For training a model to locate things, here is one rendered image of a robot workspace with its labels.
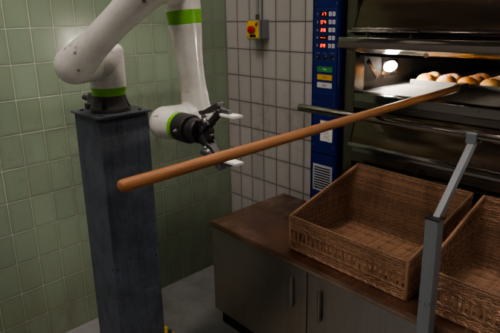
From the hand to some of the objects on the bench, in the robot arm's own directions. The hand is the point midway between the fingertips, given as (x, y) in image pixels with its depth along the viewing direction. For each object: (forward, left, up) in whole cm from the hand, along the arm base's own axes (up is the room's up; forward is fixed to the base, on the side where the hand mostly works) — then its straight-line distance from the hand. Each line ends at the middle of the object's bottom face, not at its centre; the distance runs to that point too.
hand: (236, 140), depth 135 cm
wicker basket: (+2, +74, -62) cm, 96 cm away
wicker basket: (+61, +74, -62) cm, 114 cm away
